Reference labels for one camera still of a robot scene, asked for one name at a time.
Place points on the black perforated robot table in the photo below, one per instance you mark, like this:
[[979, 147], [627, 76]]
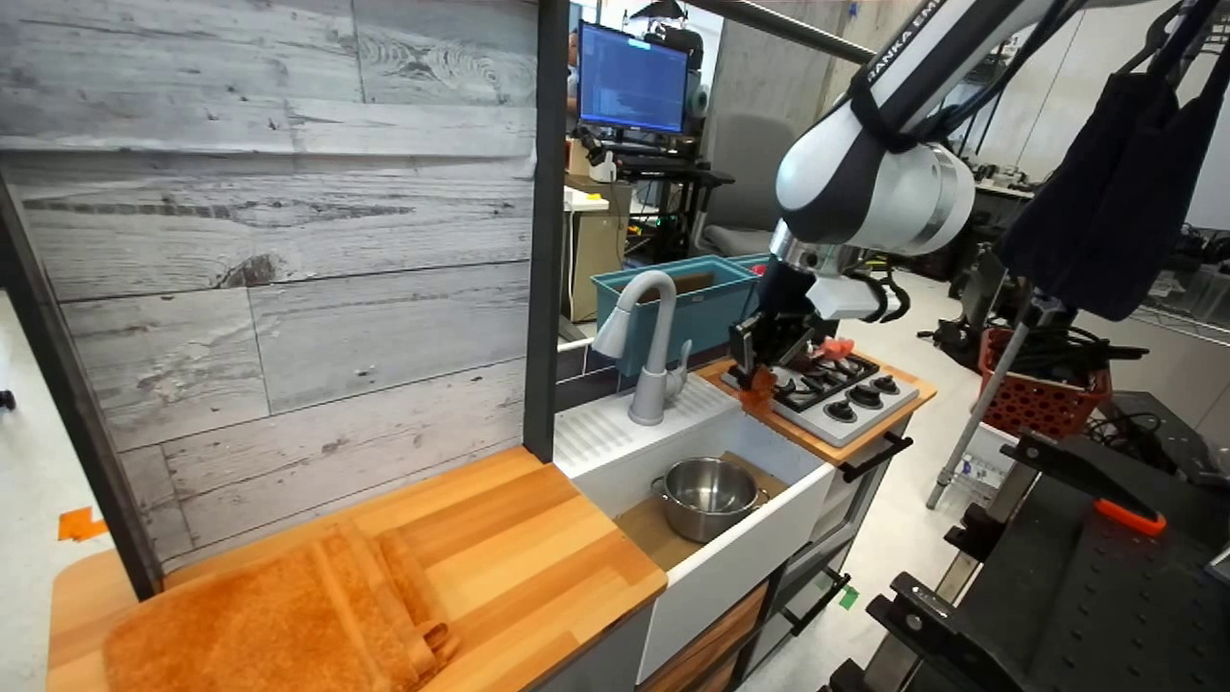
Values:
[[1088, 602]]

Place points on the wooden play kitchen unit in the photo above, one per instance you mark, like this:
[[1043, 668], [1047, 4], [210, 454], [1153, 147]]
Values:
[[539, 552]]

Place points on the orange pink plush toy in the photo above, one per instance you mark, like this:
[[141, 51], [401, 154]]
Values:
[[838, 349]]

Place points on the large black stove knob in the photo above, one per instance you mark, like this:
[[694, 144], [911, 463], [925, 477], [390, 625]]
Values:
[[865, 397]]

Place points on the grey toy stove top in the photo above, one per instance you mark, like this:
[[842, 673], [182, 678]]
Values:
[[865, 429]]

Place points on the black computer desk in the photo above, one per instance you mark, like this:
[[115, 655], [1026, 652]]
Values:
[[668, 160]]

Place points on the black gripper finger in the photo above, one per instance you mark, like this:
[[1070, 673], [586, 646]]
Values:
[[814, 358], [748, 356]]

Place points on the small black stove knob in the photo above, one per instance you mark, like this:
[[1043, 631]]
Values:
[[885, 382], [838, 413]]

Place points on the white toy sink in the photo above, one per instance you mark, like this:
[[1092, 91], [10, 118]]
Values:
[[743, 560]]

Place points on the grey toy faucet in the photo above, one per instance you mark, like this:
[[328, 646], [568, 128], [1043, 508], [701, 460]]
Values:
[[657, 377]]

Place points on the orange clamp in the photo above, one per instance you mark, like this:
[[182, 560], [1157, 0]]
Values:
[[1126, 518]]

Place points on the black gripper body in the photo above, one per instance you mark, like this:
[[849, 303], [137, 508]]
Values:
[[788, 320]]

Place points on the computer monitor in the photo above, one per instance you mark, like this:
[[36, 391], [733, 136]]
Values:
[[634, 80]]

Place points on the red crate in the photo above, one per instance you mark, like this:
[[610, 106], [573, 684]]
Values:
[[1038, 404]]

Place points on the tan box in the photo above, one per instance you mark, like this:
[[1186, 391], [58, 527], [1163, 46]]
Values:
[[598, 254]]

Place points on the steel bowl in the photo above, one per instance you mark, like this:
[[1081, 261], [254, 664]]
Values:
[[705, 492]]

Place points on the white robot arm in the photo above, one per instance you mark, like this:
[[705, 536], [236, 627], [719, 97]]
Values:
[[870, 177]]

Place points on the grey office chair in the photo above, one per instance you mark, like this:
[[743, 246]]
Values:
[[752, 177]]

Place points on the black burner grate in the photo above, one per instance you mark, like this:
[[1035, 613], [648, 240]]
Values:
[[792, 391], [849, 369]]

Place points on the grey wood backsplash panel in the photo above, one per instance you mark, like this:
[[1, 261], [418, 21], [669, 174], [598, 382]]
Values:
[[254, 254]]

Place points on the black hanging fabric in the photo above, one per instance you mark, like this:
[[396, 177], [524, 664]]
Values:
[[1115, 206]]

